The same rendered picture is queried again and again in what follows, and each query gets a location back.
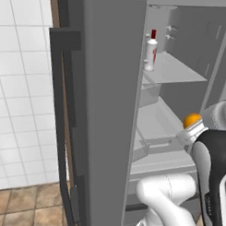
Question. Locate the grey fridge drawer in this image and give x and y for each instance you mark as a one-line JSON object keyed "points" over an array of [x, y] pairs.
{"points": [[149, 93]]}

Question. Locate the white liquor bottle red cap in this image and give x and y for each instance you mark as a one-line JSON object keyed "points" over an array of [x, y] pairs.
{"points": [[150, 54]]}

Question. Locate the grey fridge door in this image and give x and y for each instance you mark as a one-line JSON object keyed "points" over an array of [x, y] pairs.
{"points": [[108, 117]]}

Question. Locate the glass fridge shelf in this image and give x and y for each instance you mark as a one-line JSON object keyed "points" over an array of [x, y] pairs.
{"points": [[173, 69]]}

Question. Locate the grey fridge shelf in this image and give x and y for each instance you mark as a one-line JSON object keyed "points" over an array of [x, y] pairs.
{"points": [[157, 125]]}

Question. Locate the orange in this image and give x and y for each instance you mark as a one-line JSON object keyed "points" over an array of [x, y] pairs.
{"points": [[191, 119]]}

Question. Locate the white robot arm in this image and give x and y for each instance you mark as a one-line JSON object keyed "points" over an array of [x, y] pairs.
{"points": [[210, 183]]}

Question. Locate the grey fridge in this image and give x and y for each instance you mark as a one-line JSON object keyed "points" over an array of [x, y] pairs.
{"points": [[185, 34]]}

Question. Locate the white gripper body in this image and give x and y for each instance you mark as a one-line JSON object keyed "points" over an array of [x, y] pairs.
{"points": [[192, 133]]}

